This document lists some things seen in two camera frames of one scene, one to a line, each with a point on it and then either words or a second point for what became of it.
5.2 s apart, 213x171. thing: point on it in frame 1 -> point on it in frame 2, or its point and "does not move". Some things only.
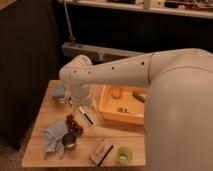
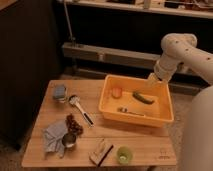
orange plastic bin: (123, 104) does not move
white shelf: (191, 8) does not move
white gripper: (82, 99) -> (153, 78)
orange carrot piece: (116, 92) does not move
